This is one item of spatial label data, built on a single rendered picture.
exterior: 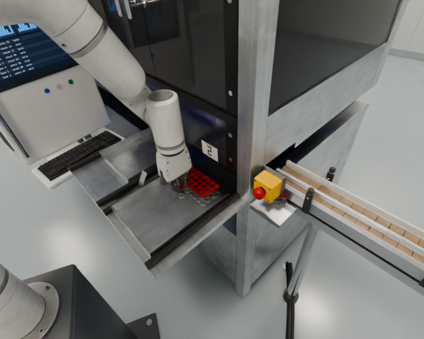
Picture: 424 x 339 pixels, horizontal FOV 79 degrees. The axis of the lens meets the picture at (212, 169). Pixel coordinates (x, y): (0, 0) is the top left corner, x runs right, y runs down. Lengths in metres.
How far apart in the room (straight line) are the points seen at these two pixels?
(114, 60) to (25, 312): 0.65
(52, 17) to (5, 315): 0.65
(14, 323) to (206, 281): 1.14
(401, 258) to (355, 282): 1.03
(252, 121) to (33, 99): 1.07
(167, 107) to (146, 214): 0.45
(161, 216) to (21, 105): 0.86
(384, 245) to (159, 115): 0.71
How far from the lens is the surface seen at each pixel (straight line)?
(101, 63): 0.55
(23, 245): 2.41
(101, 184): 1.14
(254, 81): 0.67
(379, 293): 1.94
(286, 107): 0.84
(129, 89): 0.58
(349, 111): 1.56
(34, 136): 1.53
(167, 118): 0.65
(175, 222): 0.91
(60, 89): 1.51
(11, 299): 0.81
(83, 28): 0.53
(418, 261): 0.91
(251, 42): 0.65
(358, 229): 0.90
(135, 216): 0.97
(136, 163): 1.18
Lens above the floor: 1.60
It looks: 42 degrees down
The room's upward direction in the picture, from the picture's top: 5 degrees counter-clockwise
